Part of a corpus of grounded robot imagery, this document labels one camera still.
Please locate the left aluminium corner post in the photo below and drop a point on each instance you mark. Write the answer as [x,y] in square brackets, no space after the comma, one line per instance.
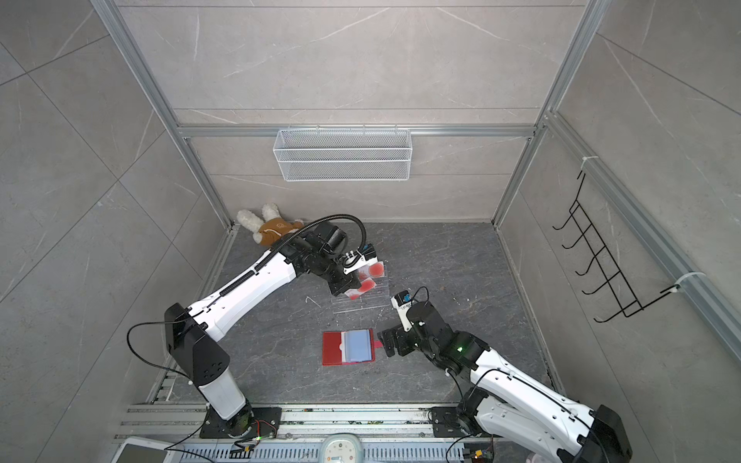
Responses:
[114,23]

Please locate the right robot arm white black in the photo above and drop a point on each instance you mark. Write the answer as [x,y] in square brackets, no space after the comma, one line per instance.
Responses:
[503,400]

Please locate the red leather card holder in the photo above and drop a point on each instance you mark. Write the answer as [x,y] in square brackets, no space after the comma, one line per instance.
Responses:
[341,348]

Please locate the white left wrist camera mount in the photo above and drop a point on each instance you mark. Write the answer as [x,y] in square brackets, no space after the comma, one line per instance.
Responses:
[357,259]

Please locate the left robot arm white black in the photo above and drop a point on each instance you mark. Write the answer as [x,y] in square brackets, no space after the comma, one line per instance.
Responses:
[332,248]

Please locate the white tablet corner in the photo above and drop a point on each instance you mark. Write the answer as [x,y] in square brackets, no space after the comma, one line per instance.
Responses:
[143,450]

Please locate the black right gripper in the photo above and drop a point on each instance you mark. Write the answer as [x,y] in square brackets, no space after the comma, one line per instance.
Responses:
[399,335]

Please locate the white round device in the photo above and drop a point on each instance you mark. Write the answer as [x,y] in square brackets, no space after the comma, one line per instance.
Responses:
[341,448]

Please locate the white wire mesh basket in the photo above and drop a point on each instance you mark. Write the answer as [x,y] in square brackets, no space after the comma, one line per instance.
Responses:
[305,156]

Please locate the right wall aluminium rail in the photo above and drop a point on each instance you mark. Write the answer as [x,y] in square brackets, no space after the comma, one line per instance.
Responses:
[711,305]

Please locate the horizontal aluminium wall rail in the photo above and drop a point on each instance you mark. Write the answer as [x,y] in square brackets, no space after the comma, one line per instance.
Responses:
[424,129]

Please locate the white plastic card sleeves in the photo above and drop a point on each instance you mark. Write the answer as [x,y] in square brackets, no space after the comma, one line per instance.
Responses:
[357,346]

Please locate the black wire hook rack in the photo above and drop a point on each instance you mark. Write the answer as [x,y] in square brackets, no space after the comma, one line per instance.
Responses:
[603,262]

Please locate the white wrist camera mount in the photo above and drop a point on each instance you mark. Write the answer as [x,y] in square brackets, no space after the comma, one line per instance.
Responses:
[402,302]
[357,259]

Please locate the clear acrylic tiered card stand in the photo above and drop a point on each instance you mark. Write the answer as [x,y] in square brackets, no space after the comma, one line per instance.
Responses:
[378,298]

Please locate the vertical aluminium corner post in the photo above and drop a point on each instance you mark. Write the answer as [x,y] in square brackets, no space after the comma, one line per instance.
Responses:
[594,14]

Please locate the white card red circle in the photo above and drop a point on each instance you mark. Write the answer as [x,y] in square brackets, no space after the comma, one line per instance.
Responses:
[376,270]

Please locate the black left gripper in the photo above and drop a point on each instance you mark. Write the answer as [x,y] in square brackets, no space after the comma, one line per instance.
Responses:
[348,281]

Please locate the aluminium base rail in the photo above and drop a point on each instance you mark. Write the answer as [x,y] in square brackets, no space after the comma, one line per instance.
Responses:
[403,432]

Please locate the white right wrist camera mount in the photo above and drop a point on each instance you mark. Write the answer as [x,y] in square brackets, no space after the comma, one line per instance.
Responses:
[402,302]

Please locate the white teddy bear brown shirt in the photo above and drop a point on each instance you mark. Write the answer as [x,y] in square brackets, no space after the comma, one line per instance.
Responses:
[269,228]

